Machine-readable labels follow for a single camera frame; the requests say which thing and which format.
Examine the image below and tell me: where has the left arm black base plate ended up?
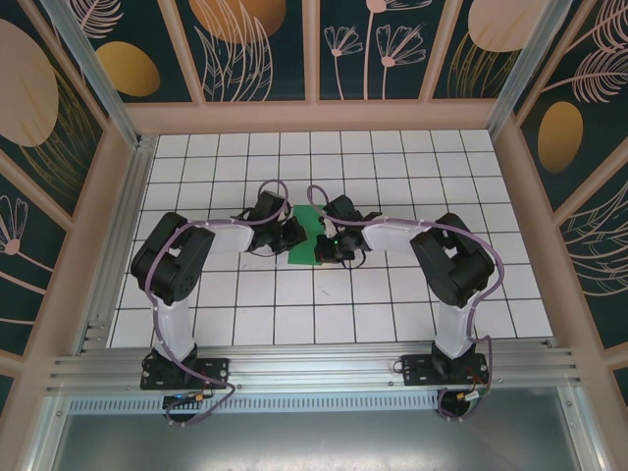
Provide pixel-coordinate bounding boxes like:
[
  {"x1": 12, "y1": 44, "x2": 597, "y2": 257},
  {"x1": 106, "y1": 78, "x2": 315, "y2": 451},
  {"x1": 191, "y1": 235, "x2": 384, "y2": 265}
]
[{"x1": 140, "y1": 357, "x2": 232, "y2": 392}]

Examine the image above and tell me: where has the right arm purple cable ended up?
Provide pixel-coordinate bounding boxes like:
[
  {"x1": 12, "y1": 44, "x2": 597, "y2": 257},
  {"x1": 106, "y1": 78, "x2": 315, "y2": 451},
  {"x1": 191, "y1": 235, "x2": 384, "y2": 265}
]
[{"x1": 306, "y1": 183, "x2": 507, "y2": 424}]

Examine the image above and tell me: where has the slotted metal cable tray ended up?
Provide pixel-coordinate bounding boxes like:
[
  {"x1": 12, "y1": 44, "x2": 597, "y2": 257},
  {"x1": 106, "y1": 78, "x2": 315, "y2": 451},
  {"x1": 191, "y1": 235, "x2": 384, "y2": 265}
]
[{"x1": 68, "y1": 395, "x2": 443, "y2": 416}]

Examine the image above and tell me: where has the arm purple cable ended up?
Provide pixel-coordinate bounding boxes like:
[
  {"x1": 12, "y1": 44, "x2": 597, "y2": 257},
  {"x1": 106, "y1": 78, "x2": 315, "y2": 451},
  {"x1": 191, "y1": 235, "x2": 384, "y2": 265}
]
[
  {"x1": 306, "y1": 183, "x2": 507, "y2": 424},
  {"x1": 146, "y1": 179, "x2": 291, "y2": 428}
]

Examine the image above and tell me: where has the green paper sheet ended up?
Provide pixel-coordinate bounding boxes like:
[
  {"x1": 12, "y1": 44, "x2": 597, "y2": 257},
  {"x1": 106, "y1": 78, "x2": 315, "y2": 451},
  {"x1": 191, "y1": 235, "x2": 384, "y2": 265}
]
[{"x1": 287, "y1": 203, "x2": 331, "y2": 267}]

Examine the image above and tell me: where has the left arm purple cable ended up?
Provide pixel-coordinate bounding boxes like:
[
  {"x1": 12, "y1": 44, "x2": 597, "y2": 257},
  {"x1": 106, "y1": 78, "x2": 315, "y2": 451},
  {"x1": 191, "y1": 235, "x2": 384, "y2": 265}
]
[{"x1": 146, "y1": 179, "x2": 291, "y2": 428}]

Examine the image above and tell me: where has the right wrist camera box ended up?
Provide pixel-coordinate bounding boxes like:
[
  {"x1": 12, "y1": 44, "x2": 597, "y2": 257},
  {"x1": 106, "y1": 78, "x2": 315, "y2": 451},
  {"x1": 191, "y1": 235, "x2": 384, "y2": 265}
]
[{"x1": 317, "y1": 215, "x2": 342, "y2": 247}]

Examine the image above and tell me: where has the short aluminium side rail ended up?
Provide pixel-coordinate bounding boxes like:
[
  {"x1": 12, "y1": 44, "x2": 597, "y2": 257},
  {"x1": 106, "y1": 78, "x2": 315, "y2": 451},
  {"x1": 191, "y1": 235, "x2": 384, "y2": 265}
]
[{"x1": 73, "y1": 135, "x2": 158, "y2": 355}]

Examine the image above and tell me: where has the long aluminium mounting rail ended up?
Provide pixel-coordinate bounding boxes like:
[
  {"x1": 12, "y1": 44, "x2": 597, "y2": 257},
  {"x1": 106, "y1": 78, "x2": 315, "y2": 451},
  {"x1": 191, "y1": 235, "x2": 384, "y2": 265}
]
[{"x1": 46, "y1": 345, "x2": 590, "y2": 393}]

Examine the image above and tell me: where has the galvanised metal sheet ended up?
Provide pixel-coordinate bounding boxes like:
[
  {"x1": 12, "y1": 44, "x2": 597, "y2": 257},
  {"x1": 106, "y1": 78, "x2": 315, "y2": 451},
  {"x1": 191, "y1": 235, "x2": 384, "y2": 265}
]
[{"x1": 28, "y1": 387, "x2": 619, "y2": 471}]

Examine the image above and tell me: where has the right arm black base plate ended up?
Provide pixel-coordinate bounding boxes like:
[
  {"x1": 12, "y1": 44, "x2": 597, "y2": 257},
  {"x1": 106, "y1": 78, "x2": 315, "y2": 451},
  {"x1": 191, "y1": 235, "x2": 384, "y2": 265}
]
[{"x1": 400, "y1": 353, "x2": 492, "y2": 387}]

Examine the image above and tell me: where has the aluminium frame post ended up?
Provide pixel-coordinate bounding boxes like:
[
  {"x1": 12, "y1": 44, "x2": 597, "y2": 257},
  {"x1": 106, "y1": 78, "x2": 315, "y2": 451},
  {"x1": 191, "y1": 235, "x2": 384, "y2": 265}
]
[
  {"x1": 488, "y1": 0, "x2": 561, "y2": 144},
  {"x1": 38, "y1": 0, "x2": 144, "y2": 144}
]

